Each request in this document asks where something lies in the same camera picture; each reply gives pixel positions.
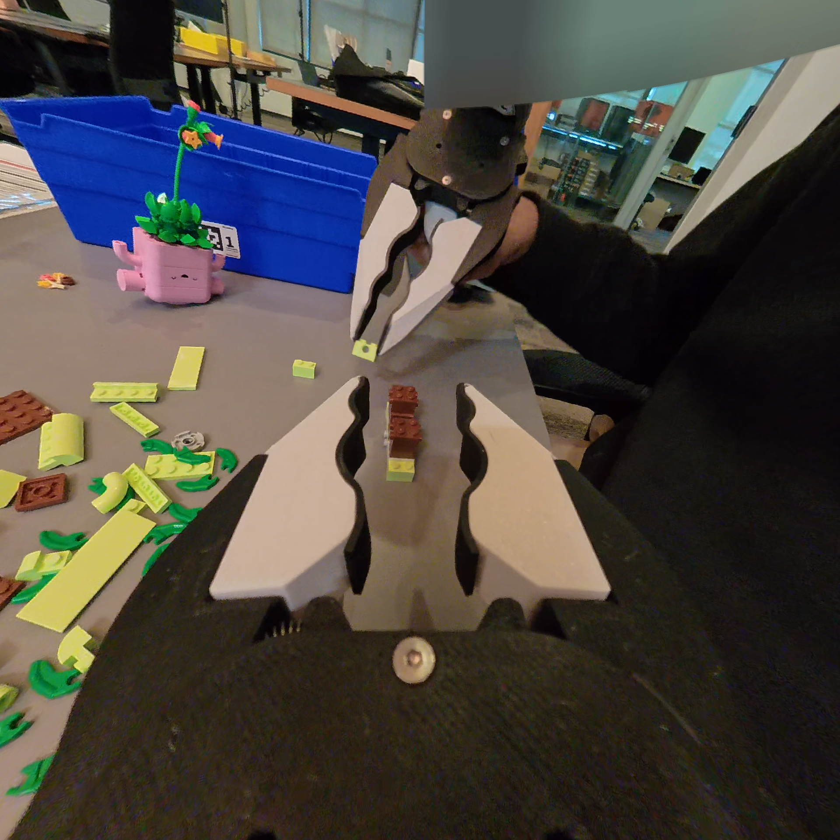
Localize pile of assorted toy bricks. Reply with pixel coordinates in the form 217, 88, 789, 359
0, 550, 99, 716

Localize person's right hand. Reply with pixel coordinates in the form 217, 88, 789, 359
481, 193, 543, 282

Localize large brown studded plate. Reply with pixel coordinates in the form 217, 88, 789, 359
0, 390, 53, 446

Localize lime wide studded plate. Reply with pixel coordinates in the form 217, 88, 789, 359
144, 450, 216, 481

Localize black office chair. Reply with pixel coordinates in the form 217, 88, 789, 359
524, 350, 652, 460

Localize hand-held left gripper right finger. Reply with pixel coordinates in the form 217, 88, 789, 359
455, 383, 613, 608

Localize short lime flat tile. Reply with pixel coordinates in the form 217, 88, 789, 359
167, 346, 206, 392

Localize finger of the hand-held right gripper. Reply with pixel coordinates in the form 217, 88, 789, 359
376, 200, 484, 357
350, 182, 422, 343

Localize black bag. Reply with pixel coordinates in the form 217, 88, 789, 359
330, 45, 427, 119

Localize scattered green leaf pieces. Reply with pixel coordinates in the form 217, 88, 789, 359
0, 438, 238, 798

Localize blue plastic bin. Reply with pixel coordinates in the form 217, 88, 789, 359
0, 95, 378, 295

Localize small brown square plate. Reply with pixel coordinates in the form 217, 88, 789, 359
14, 472, 69, 513

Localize pink toy pot with plant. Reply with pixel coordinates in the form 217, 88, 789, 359
112, 100, 227, 305

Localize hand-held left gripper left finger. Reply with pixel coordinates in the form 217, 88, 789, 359
209, 377, 371, 609

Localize lime narrow studded plate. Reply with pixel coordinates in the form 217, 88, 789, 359
109, 402, 161, 439
122, 463, 173, 514

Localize long lime flat tile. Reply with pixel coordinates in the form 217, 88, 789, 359
16, 507, 157, 633

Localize lime curved slope brick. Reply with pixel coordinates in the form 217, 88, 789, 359
37, 413, 85, 472

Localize brown and lime brick assembly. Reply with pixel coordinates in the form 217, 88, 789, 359
385, 385, 422, 483

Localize lime elbow brick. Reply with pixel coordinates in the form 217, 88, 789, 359
91, 472, 139, 515

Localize lime studded panel brick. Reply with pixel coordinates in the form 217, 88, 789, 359
90, 381, 160, 404

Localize wooden background table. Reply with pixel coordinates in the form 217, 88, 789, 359
266, 75, 421, 158

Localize yellow plastic bin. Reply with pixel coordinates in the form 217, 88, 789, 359
176, 26, 277, 67

